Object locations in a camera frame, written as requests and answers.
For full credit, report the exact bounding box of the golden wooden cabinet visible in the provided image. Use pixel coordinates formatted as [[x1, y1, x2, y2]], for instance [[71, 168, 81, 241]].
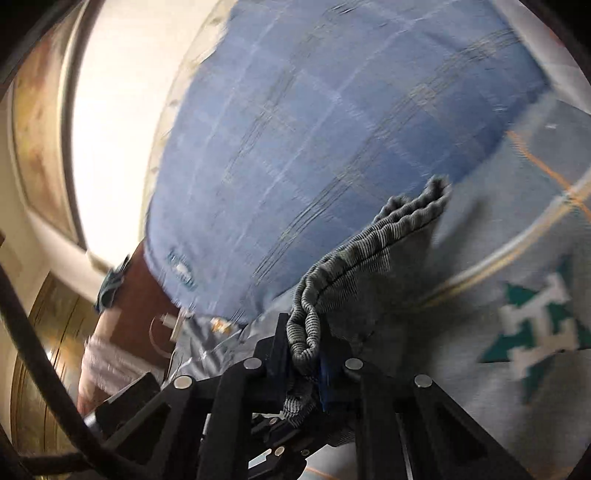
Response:
[[9, 272, 109, 480]]

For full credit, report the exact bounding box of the grey sweater with green logo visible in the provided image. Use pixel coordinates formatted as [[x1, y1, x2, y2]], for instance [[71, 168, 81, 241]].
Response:
[[249, 99, 591, 480]]

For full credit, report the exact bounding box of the blue plaid shirt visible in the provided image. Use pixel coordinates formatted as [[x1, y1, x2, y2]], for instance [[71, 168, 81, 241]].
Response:
[[142, 0, 560, 324]]

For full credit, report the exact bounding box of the black cable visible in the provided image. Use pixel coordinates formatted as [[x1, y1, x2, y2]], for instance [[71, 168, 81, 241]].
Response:
[[0, 258, 153, 480]]

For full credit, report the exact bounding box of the brown framed wooden panel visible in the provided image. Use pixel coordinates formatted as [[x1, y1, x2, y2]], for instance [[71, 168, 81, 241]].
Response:
[[8, 0, 109, 259]]

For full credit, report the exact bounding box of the teal cloth piece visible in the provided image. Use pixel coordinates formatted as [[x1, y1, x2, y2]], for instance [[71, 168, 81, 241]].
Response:
[[95, 254, 133, 315]]

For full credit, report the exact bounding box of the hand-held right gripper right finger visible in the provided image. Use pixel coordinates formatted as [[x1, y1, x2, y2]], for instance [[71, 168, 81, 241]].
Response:
[[318, 330, 536, 480]]

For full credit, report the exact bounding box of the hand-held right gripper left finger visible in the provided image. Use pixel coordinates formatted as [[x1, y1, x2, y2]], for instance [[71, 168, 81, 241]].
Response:
[[99, 313, 293, 480]]

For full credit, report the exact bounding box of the person's left forearm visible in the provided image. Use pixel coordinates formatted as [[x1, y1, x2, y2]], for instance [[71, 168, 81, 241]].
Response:
[[78, 318, 155, 414]]

